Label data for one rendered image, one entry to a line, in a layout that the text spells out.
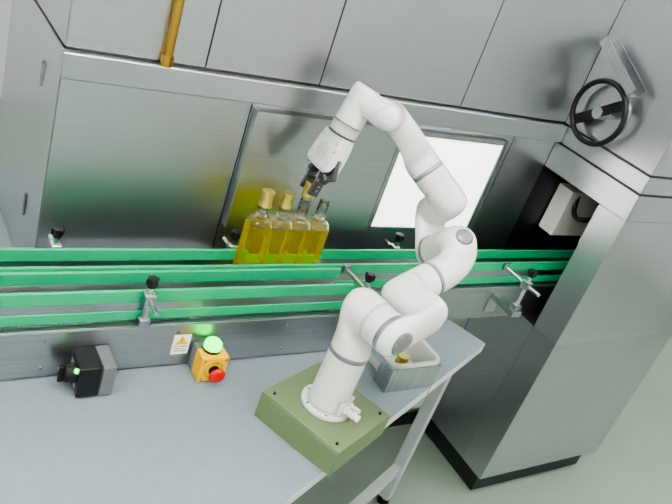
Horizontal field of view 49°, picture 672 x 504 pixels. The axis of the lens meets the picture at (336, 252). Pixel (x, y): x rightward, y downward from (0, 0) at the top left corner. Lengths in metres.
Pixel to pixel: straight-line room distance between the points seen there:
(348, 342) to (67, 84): 0.83
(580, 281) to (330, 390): 1.12
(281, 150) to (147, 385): 0.68
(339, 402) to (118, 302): 0.54
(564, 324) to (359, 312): 1.14
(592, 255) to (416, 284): 0.98
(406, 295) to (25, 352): 0.83
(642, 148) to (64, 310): 1.70
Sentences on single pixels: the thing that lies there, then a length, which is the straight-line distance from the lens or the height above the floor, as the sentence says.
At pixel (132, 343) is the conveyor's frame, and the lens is 1.77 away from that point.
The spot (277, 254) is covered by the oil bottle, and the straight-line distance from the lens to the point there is 1.94.
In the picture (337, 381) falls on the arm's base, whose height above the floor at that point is 0.92.
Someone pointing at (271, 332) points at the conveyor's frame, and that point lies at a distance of 1.92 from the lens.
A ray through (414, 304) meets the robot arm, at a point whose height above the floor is 1.14.
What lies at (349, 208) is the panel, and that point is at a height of 1.06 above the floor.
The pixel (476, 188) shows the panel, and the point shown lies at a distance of 2.45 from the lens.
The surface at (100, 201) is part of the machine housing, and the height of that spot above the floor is 1.03.
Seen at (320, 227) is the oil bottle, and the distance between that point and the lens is 1.95.
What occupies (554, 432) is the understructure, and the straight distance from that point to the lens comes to 3.09.
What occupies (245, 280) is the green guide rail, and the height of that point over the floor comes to 0.94.
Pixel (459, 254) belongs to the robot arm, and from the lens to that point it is 1.74.
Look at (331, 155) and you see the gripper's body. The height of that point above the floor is 1.29.
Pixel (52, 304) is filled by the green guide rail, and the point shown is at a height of 0.94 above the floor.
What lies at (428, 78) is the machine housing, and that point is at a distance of 2.15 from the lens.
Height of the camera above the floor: 1.91
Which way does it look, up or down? 27 degrees down
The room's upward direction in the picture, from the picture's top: 20 degrees clockwise
